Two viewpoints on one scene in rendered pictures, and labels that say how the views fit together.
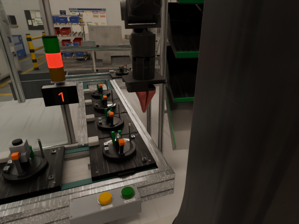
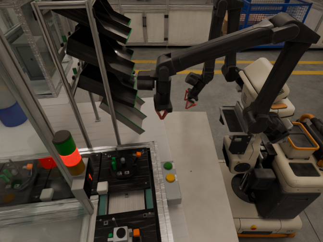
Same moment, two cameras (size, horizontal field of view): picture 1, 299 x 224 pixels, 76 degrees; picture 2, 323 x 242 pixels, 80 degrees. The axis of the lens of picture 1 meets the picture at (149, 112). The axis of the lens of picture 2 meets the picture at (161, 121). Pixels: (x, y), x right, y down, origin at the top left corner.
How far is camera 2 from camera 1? 82 cm
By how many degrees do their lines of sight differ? 66
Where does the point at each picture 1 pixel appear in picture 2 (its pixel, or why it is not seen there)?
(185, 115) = (123, 112)
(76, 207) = (173, 195)
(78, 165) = (118, 206)
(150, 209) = not seen: hidden behind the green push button
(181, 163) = (132, 140)
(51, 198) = (162, 213)
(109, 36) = not seen: outside the picture
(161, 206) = (164, 159)
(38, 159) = not seen: hidden behind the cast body
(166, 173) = (155, 144)
